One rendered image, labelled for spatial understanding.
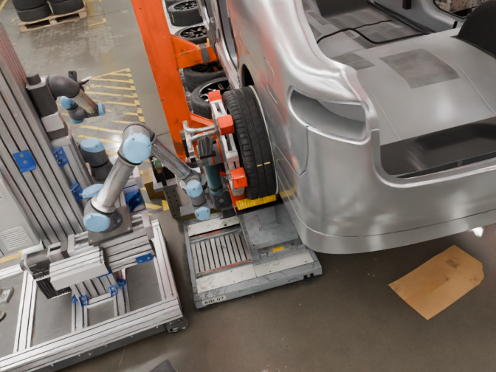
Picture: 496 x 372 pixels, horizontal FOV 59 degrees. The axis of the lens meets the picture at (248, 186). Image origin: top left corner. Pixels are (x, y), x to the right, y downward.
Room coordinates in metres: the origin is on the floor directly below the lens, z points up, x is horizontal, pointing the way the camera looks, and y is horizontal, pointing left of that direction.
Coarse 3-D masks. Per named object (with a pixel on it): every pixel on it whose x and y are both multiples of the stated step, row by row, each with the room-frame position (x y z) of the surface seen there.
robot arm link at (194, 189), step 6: (192, 180) 1.78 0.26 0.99; (198, 180) 1.79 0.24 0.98; (186, 186) 1.72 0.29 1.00; (192, 186) 1.71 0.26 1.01; (198, 186) 1.70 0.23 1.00; (192, 192) 1.68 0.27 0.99; (198, 192) 1.69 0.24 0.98; (192, 198) 1.69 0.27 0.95; (198, 198) 1.68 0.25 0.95; (204, 198) 1.71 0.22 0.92; (192, 204) 1.70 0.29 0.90; (198, 204) 1.68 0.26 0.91
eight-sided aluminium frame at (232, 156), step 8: (216, 104) 2.31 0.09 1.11; (216, 112) 2.19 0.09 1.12; (224, 112) 2.17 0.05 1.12; (216, 120) 2.12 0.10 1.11; (224, 144) 2.02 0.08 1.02; (232, 144) 2.01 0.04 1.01; (224, 152) 2.01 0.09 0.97; (232, 152) 1.98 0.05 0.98; (232, 160) 1.96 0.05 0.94; (232, 168) 2.34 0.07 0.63; (232, 184) 1.96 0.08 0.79; (232, 192) 2.11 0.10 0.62; (240, 192) 2.09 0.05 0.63
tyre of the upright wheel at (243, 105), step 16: (224, 96) 2.31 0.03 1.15; (240, 96) 2.21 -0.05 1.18; (240, 112) 2.09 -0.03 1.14; (256, 112) 2.08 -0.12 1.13; (240, 128) 2.02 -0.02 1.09; (256, 128) 2.01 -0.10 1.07; (240, 144) 1.98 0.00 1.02; (256, 144) 1.96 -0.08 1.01; (256, 160) 1.93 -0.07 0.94; (272, 160) 1.93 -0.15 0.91; (256, 176) 1.92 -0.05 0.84; (272, 176) 1.93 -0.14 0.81; (256, 192) 1.94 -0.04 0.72; (272, 192) 1.98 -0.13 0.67
